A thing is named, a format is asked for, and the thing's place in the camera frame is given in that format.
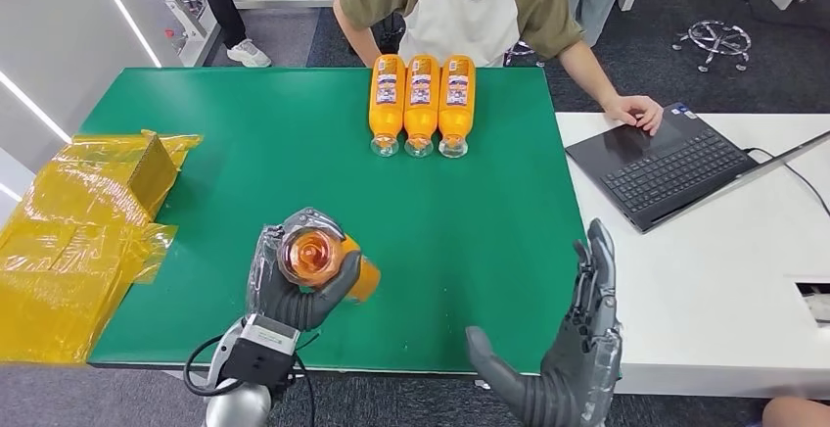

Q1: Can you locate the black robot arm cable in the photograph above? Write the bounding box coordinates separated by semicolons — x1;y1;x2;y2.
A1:
183;335;228;398
293;354;318;427

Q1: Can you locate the white metal frame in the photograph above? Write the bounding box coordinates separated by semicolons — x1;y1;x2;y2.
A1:
122;0;339;69

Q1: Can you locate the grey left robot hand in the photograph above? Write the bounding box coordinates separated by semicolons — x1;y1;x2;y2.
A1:
246;208;362;311

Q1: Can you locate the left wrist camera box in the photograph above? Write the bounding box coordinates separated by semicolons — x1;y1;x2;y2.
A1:
220;313;300;388

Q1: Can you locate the black laptop cable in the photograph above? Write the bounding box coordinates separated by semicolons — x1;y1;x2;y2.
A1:
744;146;830;217

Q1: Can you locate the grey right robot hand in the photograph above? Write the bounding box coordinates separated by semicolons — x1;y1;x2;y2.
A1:
465;217;623;427

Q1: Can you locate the orange bottle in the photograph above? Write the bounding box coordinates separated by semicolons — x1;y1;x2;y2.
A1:
277;227;382;304
438;54;477;160
402;54;442;159
368;54;407;158

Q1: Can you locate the yellow film wrapped cardboard box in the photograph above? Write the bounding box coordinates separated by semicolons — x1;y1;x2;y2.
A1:
0;128;204;365

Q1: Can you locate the black laptop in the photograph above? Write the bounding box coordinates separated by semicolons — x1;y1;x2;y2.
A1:
564;102;830;235

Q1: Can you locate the chrome chair base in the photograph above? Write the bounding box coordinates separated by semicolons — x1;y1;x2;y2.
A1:
502;39;546;69
671;20;754;73

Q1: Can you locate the green table mat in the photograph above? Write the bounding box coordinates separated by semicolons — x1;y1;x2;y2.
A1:
87;67;588;375

